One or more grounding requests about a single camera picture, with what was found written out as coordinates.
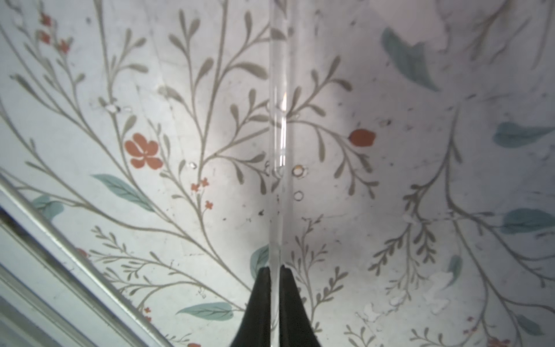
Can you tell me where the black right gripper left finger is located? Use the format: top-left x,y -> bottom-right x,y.
230,267 -> 271,347

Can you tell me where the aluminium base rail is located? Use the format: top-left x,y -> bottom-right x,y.
1,177 -> 170,346

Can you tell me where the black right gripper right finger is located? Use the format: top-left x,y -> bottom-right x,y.
279,265 -> 321,347

